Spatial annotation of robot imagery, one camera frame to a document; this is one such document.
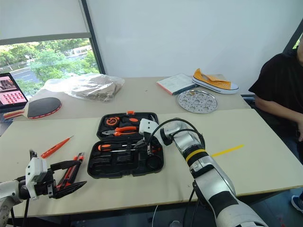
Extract orange test pen screwdriver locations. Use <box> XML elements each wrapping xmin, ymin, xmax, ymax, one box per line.
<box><xmin>40</xmin><ymin>135</ymin><xmax>75</xmax><ymax>159</ymax></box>

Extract round perforated metal plate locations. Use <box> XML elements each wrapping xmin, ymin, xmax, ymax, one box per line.
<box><xmin>176</xmin><ymin>89</ymin><xmax>219</xmax><ymax>115</ymax></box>

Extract orange handled pliers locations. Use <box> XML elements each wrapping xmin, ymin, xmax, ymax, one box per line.
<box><xmin>102</xmin><ymin>125</ymin><xmax>140</xmax><ymax>138</ymax></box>

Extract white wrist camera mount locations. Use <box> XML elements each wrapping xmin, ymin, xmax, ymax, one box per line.
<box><xmin>138</xmin><ymin>118</ymin><xmax>160</xmax><ymax>140</ymax></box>
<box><xmin>25</xmin><ymin>157</ymin><xmax>51</xmax><ymax>201</ymax></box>

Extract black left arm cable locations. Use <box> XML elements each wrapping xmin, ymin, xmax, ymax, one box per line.
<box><xmin>9</xmin><ymin>198</ymin><xmax>31</xmax><ymax>227</ymax></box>

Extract black orange tool handle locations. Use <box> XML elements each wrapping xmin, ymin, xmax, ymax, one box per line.
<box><xmin>121</xmin><ymin>117</ymin><xmax>141</xmax><ymax>124</ymax></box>

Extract black window frame pillar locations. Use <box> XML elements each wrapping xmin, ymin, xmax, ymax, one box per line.
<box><xmin>80</xmin><ymin>0</ymin><xmax>106</xmax><ymax>75</ymax></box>

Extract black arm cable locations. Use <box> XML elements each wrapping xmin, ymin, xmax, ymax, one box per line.
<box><xmin>148</xmin><ymin>117</ymin><xmax>206</xmax><ymax>152</ymax></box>
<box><xmin>9</xmin><ymin>198</ymin><xmax>31</xmax><ymax>227</ymax></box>

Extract orange black tape measure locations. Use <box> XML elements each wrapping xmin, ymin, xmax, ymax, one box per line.
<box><xmin>105</xmin><ymin>116</ymin><xmax>121</xmax><ymax>126</ymax></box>

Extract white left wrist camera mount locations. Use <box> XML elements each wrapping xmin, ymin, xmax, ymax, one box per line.
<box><xmin>25</xmin><ymin>157</ymin><xmax>51</xmax><ymax>201</ymax></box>

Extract yellow tape strip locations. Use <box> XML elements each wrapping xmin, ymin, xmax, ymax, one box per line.
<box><xmin>211</xmin><ymin>144</ymin><xmax>245</xmax><ymax>158</ymax></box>

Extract black table tennis paddle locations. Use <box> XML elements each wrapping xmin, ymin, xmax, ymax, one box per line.
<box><xmin>3</xmin><ymin>96</ymin><xmax>62</xmax><ymax>120</ymax></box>

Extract white roller window blind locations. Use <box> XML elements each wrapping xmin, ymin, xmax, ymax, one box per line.
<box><xmin>0</xmin><ymin>0</ymin><xmax>91</xmax><ymax>45</ymax></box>

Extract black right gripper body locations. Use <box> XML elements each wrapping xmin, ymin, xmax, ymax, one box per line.
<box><xmin>143</xmin><ymin>131</ymin><xmax>164</xmax><ymax>157</ymax></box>

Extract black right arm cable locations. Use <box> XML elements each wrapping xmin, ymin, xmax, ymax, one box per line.
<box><xmin>148</xmin><ymin>117</ymin><xmax>206</xmax><ymax>152</ymax></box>

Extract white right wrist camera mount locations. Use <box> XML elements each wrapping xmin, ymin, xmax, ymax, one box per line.
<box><xmin>138</xmin><ymin>118</ymin><xmax>160</xmax><ymax>140</ymax></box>

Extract person in black shirt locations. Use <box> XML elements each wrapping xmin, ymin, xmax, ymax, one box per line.
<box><xmin>248</xmin><ymin>35</ymin><xmax>303</xmax><ymax>166</ymax></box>

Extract black plastic tool case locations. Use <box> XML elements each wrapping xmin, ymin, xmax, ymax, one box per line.
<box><xmin>87</xmin><ymin>110</ymin><xmax>166</xmax><ymax>179</ymax></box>

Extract orange black handled screwdriver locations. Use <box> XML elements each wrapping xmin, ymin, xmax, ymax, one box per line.
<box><xmin>97</xmin><ymin>143</ymin><xmax>138</xmax><ymax>154</ymax></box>

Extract dark slanted window frame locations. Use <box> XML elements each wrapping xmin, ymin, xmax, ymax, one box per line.
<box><xmin>282</xmin><ymin>23</ymin><xmax>303</xmax><ymax>55</ymax></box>

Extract thin white cable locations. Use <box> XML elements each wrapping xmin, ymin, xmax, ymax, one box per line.
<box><xmin>151</xmin><ymin>204</ymin><xmax>160</xmax><ymax>227</ymax></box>

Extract white book with orange spine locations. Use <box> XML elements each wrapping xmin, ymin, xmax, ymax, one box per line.
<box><xmin>156</xmin><ymin>73</ymin><xmax>201</xmax><ymax>96</ymax></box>

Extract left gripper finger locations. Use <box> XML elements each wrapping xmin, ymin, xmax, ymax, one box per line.
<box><xmin>50</xmin><ymin>181</ymin><xmax>88</xmax><ymax>200</ymax></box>
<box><xmin>50</xmin><ymin>160</ymin><xmax>83</xmax><ymax>176</ymax></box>

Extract orange black utility knife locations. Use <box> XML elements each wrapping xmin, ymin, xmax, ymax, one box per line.
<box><xmin>56</xmin><ymin>152</ymin><xmax>85</xmax><ymax>190</ymax></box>

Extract blue sneaker of person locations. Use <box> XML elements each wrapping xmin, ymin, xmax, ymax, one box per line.
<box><xmin>290</xmin><ymin>194</ymin><xmax>303</xmax><ymax>214</ymax></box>

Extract yellow canvas sneaker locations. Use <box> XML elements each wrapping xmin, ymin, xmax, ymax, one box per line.
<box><xmin>192</xmin><ymin>68</ymin><xmax>240</xmax><ymax>95</ymax></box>

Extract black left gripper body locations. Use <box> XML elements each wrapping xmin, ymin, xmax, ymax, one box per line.
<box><xmin>35</xmin><ymin>169</ymin><xmax>59</xmax><ymax>200</ymax></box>

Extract clear bag of brown material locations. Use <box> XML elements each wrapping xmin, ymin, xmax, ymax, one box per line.
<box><xmin>43</xmin><ymin>73</ymin><xmax>125</xmax><ymax>103</ymax></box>

